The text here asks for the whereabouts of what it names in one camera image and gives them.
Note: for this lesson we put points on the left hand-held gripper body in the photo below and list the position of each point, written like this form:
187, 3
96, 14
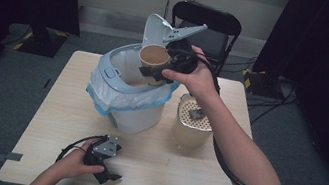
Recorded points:
106, 147

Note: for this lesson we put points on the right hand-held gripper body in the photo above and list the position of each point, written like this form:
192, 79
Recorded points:
183, 58

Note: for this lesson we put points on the brown paper cup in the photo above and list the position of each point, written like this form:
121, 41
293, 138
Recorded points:
153, 55

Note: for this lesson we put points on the white trash can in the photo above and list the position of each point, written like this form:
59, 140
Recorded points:
134, 119

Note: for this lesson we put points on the person's right hand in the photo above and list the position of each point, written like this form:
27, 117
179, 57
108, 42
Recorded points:
203, 80

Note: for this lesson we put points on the person's left hand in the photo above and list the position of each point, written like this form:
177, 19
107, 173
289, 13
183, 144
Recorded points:
72, 165

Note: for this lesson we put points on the black folding chair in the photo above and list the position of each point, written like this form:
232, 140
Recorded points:
210, 39

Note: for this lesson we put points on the white trash bag, blue rim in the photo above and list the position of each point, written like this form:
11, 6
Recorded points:
111, 95

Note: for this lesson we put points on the small dark grey object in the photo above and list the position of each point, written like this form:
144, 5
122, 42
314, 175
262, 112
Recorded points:
196, 114

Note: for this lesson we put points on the translucent container with perforated lid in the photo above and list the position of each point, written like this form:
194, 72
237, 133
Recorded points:
189, 133

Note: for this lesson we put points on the black box with yellow tape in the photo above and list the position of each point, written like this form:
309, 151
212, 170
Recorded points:
265, 84

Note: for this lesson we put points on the grey tape strip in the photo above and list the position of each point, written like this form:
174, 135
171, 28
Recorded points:
11, 156

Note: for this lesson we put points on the black stand base, yellow tape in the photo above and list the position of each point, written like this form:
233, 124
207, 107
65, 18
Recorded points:
42, 41

